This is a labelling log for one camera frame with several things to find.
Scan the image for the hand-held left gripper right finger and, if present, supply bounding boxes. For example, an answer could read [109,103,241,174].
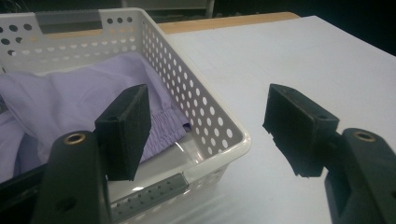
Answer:
[262,83,341,178]

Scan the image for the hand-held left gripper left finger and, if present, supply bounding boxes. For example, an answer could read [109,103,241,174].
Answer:
[93,83,152,182]

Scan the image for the purple shorts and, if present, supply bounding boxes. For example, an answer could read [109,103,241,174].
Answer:
[0,51,191,184]

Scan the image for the white perforated plastic basket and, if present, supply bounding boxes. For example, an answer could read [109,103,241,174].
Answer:
[0,7,252,224]

